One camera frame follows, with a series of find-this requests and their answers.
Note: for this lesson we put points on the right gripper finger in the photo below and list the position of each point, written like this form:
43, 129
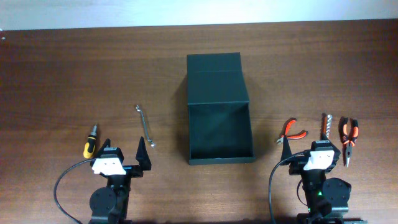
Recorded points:
286, 153
323, 136

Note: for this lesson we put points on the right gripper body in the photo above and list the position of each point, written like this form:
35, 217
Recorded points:
296, 166

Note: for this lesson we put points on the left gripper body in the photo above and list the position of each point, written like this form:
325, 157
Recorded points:
131, 170

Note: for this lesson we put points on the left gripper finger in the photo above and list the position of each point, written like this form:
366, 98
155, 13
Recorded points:
100, 151
142, 156

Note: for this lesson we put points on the yellow black stubby screwdriver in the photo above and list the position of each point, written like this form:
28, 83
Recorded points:
90, 145

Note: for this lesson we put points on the orange bit holder strip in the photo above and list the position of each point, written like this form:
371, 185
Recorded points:
326, 125

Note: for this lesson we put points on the small red cutting pliers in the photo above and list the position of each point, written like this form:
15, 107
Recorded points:
287, 128

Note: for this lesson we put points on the orange black needle-nose pliers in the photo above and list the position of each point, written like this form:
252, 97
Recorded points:
349, 132

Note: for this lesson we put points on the silver double-ended wrench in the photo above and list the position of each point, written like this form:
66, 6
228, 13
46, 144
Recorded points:
151, 142

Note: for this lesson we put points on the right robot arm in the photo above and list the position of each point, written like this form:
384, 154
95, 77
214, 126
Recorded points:
326, 199

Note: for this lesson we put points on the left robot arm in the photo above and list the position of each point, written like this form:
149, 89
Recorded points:
109, 204

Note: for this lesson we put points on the dark green open box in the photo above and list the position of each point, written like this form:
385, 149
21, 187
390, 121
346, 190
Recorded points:
218, 110

